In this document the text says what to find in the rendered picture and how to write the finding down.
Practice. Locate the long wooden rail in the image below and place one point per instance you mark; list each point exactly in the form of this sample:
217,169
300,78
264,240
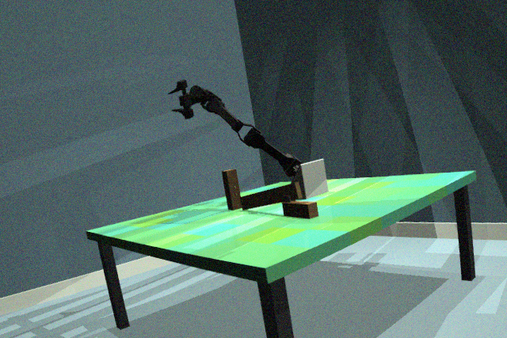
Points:
271,196

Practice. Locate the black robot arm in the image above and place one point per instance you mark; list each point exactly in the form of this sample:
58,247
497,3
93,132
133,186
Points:
253,138

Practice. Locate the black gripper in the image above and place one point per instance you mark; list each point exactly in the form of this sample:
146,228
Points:
188,113

